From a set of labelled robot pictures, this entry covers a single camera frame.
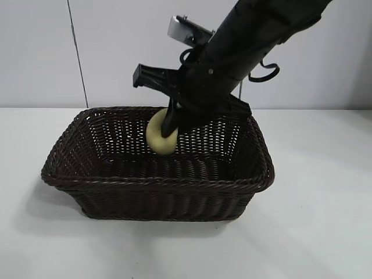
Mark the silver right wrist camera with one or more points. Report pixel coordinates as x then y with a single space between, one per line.
178 29

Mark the pale yellow egg yolk pastry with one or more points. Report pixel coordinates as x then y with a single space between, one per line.
155 136

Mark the dark brown wicker basket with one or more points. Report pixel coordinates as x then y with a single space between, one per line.
145 197

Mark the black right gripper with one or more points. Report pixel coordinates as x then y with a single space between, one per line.
203 98

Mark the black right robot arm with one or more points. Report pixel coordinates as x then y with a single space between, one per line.
250 35

